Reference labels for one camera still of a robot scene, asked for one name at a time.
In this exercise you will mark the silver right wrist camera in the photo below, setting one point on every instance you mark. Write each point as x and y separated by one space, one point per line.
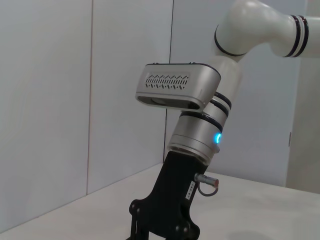
175 82

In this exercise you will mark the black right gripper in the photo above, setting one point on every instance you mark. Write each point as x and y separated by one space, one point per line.
172 187

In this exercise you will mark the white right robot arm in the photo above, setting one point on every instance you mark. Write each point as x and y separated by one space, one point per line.
237 30

